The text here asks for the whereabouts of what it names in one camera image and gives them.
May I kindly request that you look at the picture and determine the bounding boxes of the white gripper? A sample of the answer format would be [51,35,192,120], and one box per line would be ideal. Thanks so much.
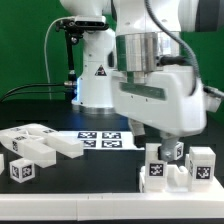
[110,65,222,162]

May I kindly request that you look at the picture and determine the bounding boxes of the white L-shaped fence frame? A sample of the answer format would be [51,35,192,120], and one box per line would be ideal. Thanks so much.
[0,181,224,221]

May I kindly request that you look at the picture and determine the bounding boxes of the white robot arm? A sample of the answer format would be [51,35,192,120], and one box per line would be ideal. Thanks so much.
[111,0,224,161]

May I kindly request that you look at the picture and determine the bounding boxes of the white tagged chair part rear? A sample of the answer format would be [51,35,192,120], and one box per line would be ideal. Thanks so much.
[14,124,84,158]

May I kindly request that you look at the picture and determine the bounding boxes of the paper sheet with tags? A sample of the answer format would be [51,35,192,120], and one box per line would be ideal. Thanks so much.
[62,131,137,150]

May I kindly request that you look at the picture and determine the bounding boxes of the long white chair back part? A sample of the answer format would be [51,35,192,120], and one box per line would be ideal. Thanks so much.
[0,131,56,168]

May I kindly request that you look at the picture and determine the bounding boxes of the black cables at base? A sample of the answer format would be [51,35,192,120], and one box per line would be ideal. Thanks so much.
[0,81,78,103]

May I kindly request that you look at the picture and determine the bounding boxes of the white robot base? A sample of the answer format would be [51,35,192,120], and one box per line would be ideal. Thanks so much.
[60,0,115,114]

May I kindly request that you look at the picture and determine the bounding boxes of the white tagged cube left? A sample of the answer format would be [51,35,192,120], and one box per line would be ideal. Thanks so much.
[9,158,35,183]

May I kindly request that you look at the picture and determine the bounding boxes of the white chair seat part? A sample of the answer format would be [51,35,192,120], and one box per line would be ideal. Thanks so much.
[139,165,189,193]

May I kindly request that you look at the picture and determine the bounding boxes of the black camera on stand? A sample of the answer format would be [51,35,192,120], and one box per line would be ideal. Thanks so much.
[55,16,109,99]

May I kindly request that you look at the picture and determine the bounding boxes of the white part at left edge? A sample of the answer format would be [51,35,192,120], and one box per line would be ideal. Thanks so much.
[0,154,5,175]

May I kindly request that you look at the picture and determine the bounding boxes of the grey camera cable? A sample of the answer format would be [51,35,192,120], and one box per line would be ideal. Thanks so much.
[43,16,75,100]

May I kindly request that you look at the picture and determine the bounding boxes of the small white tagged cube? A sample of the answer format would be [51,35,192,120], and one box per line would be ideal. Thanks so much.
[171,142,184,160]

